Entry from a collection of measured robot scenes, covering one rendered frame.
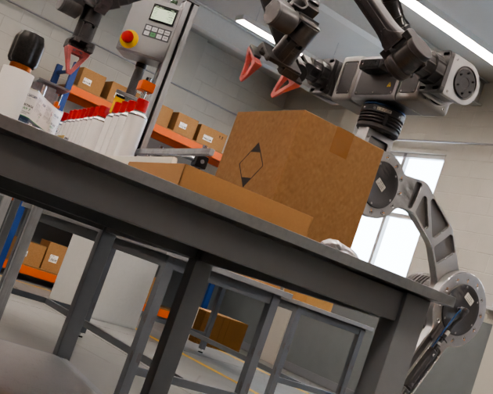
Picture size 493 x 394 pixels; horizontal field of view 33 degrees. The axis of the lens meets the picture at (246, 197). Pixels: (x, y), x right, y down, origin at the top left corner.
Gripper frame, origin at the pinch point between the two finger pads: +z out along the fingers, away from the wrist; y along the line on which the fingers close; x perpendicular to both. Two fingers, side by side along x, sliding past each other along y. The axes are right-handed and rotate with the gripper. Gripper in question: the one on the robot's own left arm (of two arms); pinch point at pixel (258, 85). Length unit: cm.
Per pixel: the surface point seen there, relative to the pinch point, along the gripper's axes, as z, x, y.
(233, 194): -5, 56, 27
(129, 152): 36.2, -7.7, 11.9
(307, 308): 235, -212, -302
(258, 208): -5, 57, 22
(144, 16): 28, -72, 2
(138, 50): 36, -64, 0
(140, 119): 29.3, -13.3, 12.1
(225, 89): 358, -751, -459
